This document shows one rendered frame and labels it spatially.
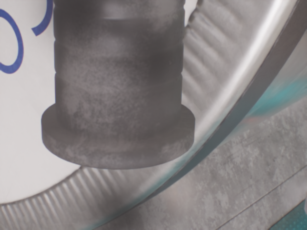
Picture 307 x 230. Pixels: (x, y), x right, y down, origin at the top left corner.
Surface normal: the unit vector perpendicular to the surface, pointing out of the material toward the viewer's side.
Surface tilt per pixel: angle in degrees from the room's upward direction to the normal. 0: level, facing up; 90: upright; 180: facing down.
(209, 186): 0
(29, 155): 90
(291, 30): 52
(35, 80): 90
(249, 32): 90
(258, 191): 0
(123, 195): 90
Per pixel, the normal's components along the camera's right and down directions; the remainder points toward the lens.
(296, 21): 0.66, 0.65
